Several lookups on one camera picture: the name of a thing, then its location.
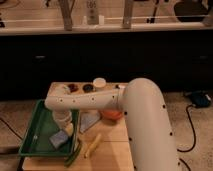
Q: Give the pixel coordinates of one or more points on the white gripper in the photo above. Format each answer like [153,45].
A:
[64,121]

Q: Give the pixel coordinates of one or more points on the blue sponge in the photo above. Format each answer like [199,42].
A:
[58,139]

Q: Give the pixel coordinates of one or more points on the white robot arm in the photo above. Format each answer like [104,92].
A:
[152,144]

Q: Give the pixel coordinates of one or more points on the green plastic tray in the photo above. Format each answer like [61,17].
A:
[41,127]

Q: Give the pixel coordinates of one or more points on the grey cloth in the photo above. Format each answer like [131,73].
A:
[88,119]

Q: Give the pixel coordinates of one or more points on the red round knob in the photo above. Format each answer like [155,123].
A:
[73,87]

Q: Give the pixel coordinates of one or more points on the dark round knob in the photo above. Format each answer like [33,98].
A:
[88,88]

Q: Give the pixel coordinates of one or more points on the green cucumber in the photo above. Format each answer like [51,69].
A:
[72,158]

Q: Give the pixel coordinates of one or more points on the orange bowl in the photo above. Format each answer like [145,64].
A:
[111,114]

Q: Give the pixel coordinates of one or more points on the white cup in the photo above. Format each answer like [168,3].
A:
[99,83]

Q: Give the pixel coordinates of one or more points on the white bottle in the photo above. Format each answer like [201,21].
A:
[92,12]

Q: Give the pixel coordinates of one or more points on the black cabinet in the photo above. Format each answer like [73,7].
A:
[174,60]

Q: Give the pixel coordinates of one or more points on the dark blue device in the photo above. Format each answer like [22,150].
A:
[200,99]

